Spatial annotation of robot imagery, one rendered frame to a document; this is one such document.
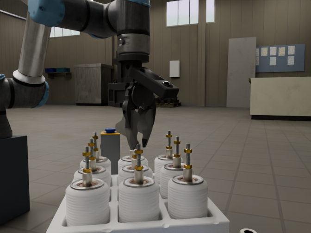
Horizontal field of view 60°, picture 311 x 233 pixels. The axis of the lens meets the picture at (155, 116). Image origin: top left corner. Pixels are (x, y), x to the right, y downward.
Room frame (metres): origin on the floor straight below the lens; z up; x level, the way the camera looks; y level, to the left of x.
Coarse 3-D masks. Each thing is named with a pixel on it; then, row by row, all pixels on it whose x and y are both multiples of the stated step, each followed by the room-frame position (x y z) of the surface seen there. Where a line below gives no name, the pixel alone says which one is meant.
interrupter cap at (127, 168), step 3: (126, 165) 0.76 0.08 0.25; (129, 165) 0.76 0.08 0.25; (144, 165) 0.76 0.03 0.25; (123, 168) 0.73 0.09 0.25; (126, 168) 0.73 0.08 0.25; (129, 168) 0.74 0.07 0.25; (144, 168) 0.73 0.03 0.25; (147, 168) 0.72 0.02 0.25; (126, 171) 0.70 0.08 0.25; (129, 171) 0.70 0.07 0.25; (132, 171) 0.70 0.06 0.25; (144, 171) 0.71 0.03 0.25
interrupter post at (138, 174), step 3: (135, 171) 0.61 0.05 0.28; (138, 171) 0.61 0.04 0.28; (141, 171) 0.61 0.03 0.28; (135, 174) 0.61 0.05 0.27; (138, 174) 0.61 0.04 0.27; (141, 174) 0.61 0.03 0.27; (135, 177) 0.61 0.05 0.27; (138, 177) 0.61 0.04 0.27; (141, 177) 0.61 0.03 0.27; (135, 180) 0.61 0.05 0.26; (138, 180) 0.61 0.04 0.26; (141, 180) 0.61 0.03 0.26; (135, 183) 0.61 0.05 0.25; (138, 183) 0.61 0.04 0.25; (141, 183) 0.61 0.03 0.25
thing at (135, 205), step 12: (120, 192) 0.59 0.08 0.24; (132, 192) 0.57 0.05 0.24; (144, 192) 0.57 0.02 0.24; (156, 192) 0.60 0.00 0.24; (120, 204) 0.59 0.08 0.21; (132, 204) 0.57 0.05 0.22; (144, 204) 0.58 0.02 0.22; (156, 204) 0.60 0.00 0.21; (120, 216) 0.59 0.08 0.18; (132, 216) 0.57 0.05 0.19; (144, 216) 0.57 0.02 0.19; (156, 216) 0.60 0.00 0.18
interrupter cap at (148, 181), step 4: (144, 176) 0.65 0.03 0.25; (124, 180) 0.62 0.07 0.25; (128, 180) 0.62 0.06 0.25; (132, 180) 0.63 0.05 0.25; (144, 180) 0.63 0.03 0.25; (148, 180) 0.63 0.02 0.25; (152, 180) 0.62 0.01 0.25; (124, 184) 0.60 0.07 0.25; (128, 184) 0.59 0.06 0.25; (132, 184) 0.59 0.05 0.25; (136, 184) 0.59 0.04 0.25; (140, 184) 0.59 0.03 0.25; (144, 184) 0.59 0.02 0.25; (148, 184) 0.59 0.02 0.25; (152, 184) 0.60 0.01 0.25
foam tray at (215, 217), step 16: (112, 176) 0.90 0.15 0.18; (112, 192) 0.74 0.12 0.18; (64, 208) 0.64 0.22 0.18; (112, 208) 0.64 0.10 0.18; (160, 208) 0.64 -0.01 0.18; (208, 208) 0.64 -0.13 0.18; (64, 224) 0.58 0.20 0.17; (112, 224) 0.56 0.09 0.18; (128, 224) 0.56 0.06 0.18; (144, 224) 0.56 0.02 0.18; (160, 224) 0.56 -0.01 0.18; (176, 224) 0.56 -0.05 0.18; (192, 224) 0.56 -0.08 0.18; (208, 224) 0.56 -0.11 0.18; (224, 224) 0.57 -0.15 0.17
